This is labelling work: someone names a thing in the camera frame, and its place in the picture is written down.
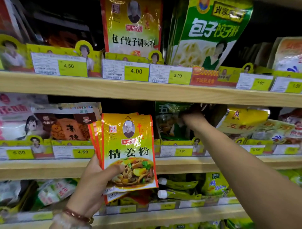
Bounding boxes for orange seasoning packet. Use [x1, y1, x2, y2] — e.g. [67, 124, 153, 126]
[269, 38, 302, 74]

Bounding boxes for rows of assorted seasoning packets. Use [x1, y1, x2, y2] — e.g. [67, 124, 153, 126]
[0, 169, 302, 229]

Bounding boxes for row of yellow price tags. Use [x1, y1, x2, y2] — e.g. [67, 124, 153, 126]
[0, 34, 302, 94]
[0, 134, 302, 161]

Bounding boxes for pale yellow packet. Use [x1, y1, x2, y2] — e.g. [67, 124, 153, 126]
[250, 119, 294, 143]

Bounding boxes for green dumpling food packet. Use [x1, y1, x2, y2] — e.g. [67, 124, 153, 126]
[167, 0, 254, 71]

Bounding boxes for brown orange packet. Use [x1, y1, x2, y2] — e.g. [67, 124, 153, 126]
[28, 14, 102, 49]

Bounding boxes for yellow dumpling seasoning packets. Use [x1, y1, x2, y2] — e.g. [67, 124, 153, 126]
[100, 0, 163, 59]

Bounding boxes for green five spice packets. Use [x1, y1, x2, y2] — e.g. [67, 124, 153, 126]
[155, 101, 195, 141]

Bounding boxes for person's right forearm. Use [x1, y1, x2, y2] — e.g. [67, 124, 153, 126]
[198, 120, 302, 229]

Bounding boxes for white bead bracelet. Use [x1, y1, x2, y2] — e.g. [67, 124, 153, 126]
[52, 212, 92, 229]

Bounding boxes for red brown clear packet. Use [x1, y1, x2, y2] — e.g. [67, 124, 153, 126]
[35, 103, 103, 141]

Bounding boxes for white pink packet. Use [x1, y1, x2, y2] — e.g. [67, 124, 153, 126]
[0, 93, 49, 141]

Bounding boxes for dark red bracelet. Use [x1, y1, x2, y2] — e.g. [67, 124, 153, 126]
[64, 207, 95, 225]

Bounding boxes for yellow seasoning packet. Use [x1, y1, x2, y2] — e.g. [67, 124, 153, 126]
[216, 108, 270, 137]

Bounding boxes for red white printed packet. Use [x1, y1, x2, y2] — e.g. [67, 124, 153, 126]
[278, 109, 302, 142]

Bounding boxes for person's right hand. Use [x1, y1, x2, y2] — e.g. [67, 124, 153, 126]
[182, 111, 210, 134]

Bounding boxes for person's left hand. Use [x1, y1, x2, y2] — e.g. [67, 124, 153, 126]
[66, 153, 126, 219]

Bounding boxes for wooden store shelving with goods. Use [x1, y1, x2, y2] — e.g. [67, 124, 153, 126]
[0, 0, 302, 229]

